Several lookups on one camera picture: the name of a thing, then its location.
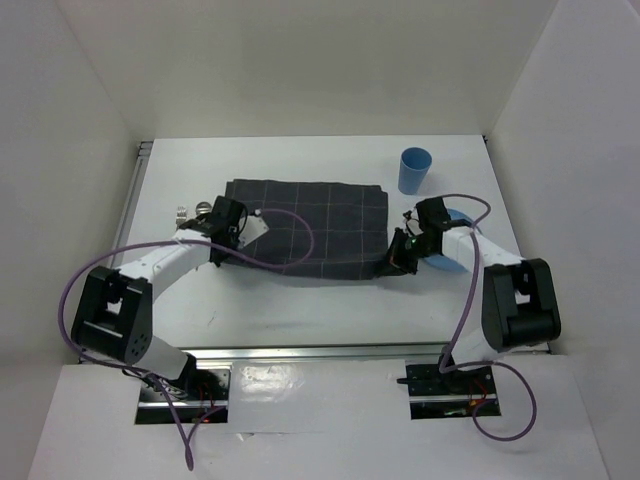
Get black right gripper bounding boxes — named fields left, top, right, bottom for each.
left=375, top=227, right=438, bottom=277

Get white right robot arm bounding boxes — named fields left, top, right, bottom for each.
left=374, top=194, right=561, bottom=392

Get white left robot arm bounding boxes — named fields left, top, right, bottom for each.
left=71, top=196, right=249, bottom=399

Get silver metal spoon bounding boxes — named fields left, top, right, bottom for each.
left=195, top=201, right=212, bottom=218

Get blue plastic plate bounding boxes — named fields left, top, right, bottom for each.
left=423, top=208, right=476, bottom=273

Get silver metal fork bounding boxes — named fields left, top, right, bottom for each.
left=175, top=206, right=189, bottom=227

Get blue plastic cup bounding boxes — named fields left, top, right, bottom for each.
left=398, top=147, right=432, bottom=195

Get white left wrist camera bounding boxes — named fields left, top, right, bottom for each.
left=239, top=210, right=269, bottom=248

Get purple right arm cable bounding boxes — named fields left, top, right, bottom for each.
left=437, top=193, right=540, bottom=442

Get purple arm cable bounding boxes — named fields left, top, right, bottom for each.
left=437, top=193, right=540, bottom=442
left=58, top=207, right=318, bottom=472

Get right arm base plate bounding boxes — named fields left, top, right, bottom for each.
left=396, top=364, right=501, bottom=420

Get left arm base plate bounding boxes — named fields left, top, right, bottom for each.
left=135, top=365, right=232, bottom=425

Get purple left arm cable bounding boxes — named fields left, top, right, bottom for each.
left=58, top=207, right=318, bottom=472

